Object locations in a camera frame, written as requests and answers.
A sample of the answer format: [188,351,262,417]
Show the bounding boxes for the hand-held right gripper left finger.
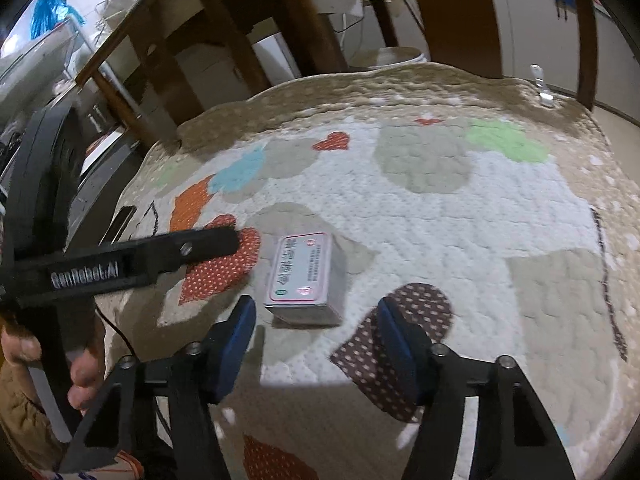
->
[55,294,258,480]

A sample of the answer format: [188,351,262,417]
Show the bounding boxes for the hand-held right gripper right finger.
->
[376,297,576,480]

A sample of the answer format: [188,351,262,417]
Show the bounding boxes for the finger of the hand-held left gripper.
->
[145,225,242,277]

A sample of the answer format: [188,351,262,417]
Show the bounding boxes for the white medicine box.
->
[263,232,348,328]

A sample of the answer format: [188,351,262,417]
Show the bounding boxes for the person's left forearm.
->
[0,360,71,476]

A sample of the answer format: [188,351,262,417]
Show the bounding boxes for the person's left hand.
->
[0,310,107,413]

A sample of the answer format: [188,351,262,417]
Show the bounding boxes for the patchwork quilted mat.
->
[92,62,640,480]

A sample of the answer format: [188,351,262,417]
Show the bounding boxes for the white cardboard box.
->
[172,42,251,111]

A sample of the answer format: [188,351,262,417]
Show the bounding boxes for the dark wooden table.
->
[75,0,271,146]

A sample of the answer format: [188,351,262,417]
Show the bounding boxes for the white metal rack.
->
[0,10,151,126]

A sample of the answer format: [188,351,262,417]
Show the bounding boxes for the blue plastic bag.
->
[30,0,86,41]

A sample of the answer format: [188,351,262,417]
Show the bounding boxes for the white bucket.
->
[347,46,429,72]

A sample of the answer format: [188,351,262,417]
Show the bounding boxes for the clear plastic clip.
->
[529,64,555,107]

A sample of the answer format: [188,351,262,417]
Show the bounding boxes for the brown wooden chair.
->
[260,0,601,111]

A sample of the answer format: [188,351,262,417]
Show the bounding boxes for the white kitchen cabinets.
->
[480,0,640,126]

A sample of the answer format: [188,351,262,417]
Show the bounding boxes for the black cable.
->
[95,307,138,361]

